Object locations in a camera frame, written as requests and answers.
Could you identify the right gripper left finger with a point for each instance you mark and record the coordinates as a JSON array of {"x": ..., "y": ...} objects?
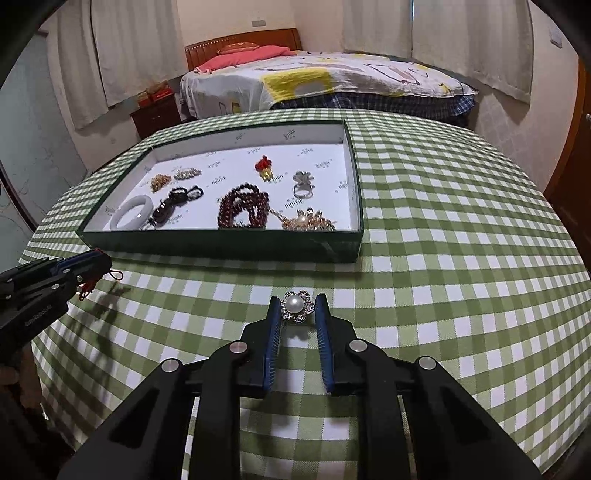
[{"x": 263, "y": 339}]

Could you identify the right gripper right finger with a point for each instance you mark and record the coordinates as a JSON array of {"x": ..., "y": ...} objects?
[{"x": 334, "y": 335}]

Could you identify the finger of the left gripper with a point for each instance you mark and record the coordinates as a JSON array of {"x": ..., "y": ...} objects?
[
  {"x": 87, "y": 283},
  {"x": 92, "y": 262}
]

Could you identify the pearl flower brooch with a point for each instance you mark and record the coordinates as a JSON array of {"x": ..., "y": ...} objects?
[{"x": 296, "y": 307}]

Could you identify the white jade bangle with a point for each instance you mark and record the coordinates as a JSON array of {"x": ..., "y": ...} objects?
[{"x": 132, "y": 214}]

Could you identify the silver rhinestone brooch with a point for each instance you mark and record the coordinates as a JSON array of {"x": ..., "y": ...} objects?
[{"x": 185, "y": 174}]

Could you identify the red knot gold charm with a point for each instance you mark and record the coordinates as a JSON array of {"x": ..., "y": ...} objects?
[{"x": 264, "y": 167}]

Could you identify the green jewelry box tray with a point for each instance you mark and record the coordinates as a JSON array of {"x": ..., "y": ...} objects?
[{"x": 310, "y": 212}]

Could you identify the dark wooden nightstand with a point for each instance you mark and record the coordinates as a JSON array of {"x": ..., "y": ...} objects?
[{"x": 161, "y": 114}]

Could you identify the green checkered tablecloth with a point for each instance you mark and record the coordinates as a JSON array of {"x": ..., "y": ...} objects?
[{"x": 462, "y": 259}]

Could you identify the red boxes on nightstand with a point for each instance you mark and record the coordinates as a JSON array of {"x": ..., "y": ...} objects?
[{"x": 153, "y": 94}]

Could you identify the white left curtain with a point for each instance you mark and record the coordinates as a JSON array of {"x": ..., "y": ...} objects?
[{"x": 110, "y": 51}]

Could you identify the white curtain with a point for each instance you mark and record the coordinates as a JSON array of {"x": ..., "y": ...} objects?
[
  {"x": 488, "y": 41},
  {"x": 110, "y": 51}
]

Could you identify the pink pillow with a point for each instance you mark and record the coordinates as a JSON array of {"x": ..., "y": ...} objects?
[{"x": 236, "y": 58}]

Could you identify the bed with patterned quilt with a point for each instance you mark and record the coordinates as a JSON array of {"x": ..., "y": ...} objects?
[{"x": 327, "y": 80}]

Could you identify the orange patterned cushion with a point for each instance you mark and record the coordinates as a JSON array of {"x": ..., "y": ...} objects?
[{"x": 237, "y": 47}]

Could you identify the wooden door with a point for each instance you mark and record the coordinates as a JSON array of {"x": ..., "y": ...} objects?
[{"x": 568, "y": 190}]

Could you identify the white right curtain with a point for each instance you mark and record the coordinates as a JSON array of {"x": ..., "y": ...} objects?
[{"x": 488, "y": 41}]

